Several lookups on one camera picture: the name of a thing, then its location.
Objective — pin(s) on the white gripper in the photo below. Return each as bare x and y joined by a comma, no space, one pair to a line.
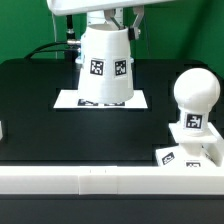
70,7

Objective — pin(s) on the white conical lamp shade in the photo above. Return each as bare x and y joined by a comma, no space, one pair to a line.
106,73

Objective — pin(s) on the white lamp bulb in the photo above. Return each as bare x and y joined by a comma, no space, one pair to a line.
196,91

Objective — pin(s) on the white lamp base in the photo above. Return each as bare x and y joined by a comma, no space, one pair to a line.
203,151

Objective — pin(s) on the white part at left edge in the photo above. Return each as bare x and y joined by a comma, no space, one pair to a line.
1,130

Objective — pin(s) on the white frame wall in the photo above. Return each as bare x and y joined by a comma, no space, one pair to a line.
87,180

